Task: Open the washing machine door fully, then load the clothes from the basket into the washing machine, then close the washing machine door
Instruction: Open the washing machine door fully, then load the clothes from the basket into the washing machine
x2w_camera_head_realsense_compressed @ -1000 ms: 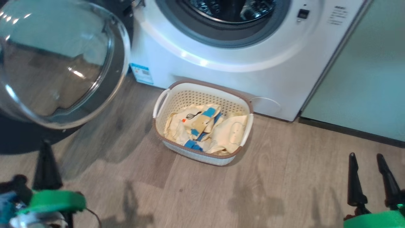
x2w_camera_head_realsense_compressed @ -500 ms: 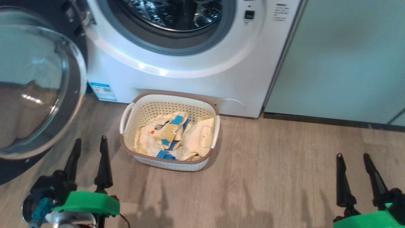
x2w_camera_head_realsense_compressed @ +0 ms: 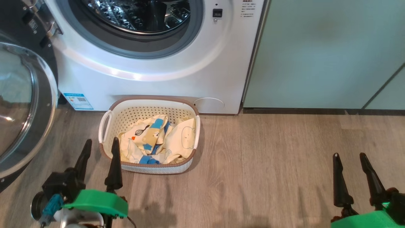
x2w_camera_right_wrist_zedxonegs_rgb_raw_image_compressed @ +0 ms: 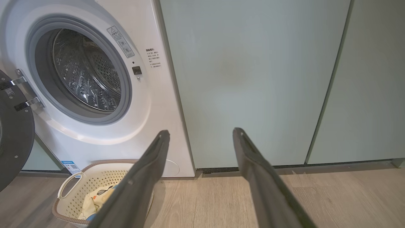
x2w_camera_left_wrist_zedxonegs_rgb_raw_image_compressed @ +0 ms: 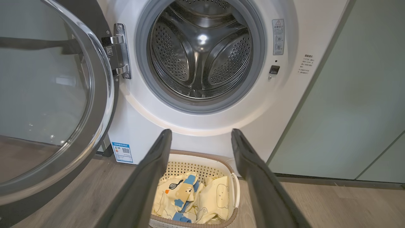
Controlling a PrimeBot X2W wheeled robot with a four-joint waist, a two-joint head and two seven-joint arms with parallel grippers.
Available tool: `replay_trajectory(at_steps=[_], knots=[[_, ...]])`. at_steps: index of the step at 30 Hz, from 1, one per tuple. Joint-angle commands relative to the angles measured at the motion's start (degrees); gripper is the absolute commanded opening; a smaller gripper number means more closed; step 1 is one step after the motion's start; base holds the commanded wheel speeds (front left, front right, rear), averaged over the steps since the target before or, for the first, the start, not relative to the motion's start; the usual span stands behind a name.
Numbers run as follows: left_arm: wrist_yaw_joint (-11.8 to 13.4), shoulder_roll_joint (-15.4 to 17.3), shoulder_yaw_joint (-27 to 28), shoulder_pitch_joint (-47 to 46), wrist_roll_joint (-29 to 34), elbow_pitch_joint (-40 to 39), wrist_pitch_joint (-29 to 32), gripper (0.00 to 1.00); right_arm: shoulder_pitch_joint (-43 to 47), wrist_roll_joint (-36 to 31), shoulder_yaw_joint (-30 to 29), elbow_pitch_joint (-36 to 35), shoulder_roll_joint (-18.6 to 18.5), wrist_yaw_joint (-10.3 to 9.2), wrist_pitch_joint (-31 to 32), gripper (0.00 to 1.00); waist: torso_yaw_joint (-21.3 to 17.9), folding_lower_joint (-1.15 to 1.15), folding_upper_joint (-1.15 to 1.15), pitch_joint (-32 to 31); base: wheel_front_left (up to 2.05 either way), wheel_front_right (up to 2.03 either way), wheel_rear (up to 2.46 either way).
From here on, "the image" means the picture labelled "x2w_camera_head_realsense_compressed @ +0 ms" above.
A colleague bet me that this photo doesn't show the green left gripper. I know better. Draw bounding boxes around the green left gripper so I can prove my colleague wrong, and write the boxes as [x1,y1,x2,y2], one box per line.
[62,137,128,218]

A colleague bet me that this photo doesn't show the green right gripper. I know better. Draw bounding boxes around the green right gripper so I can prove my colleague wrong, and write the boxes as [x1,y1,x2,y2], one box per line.
[331,153,405,228]

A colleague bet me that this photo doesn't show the cream garment blue cartoon print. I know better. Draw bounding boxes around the cream garment blue cartoon print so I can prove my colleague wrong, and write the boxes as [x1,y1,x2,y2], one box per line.
[118,115,173,164]

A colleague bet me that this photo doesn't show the black round washer door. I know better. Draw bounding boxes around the black round washer door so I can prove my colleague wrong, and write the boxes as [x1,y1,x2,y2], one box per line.
[0,0,64,193]

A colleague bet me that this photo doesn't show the cream garment bear outline print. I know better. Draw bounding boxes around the cream garment bear outline print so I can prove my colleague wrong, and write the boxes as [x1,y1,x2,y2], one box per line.
[158,118,196,163]

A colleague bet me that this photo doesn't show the white front-load washing machine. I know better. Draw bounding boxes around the white front-load washing machine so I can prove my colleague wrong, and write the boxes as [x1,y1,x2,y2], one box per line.
[44,0,269,114]

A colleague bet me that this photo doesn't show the cream laundry basket brown rim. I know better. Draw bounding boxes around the cream laundry basket brown rim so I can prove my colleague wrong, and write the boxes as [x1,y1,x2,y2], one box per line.
[98,96,201,174]

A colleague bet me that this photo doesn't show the blue energy label sticker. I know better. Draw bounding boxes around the blue energy label sticker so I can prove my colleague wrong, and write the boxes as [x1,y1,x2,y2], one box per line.
[63,93,94,111]

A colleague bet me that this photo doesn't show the pale green cabinet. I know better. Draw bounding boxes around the pale green cabinet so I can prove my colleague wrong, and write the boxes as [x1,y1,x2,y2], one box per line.
[243,0,405,110]
[364,68,405,110]

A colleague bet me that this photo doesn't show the round white filter cover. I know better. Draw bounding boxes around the round white filter cover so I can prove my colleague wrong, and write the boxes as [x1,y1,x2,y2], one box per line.
[193,97,225,114]

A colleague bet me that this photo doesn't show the cable with blue connector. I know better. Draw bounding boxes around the cable with blue connector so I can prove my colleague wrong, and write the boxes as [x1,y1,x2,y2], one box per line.
[40,194,64,228]

